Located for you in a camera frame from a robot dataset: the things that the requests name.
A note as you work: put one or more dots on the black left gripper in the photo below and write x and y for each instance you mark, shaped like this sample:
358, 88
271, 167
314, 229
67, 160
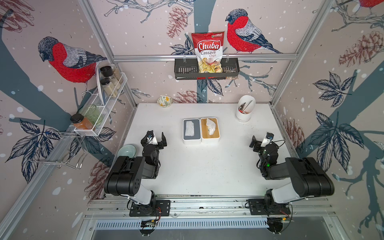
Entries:
162, 143

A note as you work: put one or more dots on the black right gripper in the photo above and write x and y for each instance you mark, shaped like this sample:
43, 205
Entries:
257, 144

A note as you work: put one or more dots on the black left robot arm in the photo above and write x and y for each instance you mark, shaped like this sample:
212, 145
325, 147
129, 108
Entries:
124, 178

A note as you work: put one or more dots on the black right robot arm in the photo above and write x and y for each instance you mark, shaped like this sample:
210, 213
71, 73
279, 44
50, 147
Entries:
308, 179

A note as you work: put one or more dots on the pale green bowl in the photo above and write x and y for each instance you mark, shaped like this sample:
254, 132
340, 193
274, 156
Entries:
127, 151

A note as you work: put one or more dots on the white utensil holder cup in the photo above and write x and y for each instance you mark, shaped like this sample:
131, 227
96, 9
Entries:
245, 107

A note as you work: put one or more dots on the floral ceramic bowl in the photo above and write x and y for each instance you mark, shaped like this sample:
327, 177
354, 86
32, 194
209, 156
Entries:
165, 101

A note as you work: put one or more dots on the green glass cup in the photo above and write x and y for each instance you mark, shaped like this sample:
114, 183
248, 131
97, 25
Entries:
92, 113

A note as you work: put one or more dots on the spice jar black lid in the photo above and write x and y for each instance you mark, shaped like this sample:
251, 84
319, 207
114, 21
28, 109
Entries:
108, 72
109, 88

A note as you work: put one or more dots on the orange jar black lid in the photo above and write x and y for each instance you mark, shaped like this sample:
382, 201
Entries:
81, 122

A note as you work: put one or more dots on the red Chuba chips bag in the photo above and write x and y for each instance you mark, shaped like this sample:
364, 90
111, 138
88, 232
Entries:
209, 51

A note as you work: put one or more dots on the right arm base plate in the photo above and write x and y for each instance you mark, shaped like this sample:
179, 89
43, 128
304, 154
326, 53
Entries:
259, 207

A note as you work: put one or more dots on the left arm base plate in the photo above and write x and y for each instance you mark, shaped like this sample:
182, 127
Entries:
155, 209

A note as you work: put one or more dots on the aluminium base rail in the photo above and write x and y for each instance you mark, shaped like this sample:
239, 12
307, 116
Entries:
208, 207

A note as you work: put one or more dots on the white wire wall shelf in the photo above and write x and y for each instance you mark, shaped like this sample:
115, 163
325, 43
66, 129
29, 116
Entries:
104, 102

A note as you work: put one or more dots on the black wall basket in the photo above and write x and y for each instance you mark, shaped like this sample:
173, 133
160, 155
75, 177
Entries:
188, 70

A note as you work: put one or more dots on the aluminium horizontal frame bar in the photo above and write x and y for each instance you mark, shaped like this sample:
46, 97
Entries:
241, 57

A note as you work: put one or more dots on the chrome wire rack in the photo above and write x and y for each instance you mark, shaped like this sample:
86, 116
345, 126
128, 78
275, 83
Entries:
69, 152

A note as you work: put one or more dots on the aluminium frame post left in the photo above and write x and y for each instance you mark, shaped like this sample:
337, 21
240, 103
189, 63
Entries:
98, 31

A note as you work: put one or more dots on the aluminium frame post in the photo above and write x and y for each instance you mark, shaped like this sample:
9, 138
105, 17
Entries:
98, 31
310, 35

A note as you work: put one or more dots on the aluminium frame post right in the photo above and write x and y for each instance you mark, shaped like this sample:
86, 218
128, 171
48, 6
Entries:
310, 35

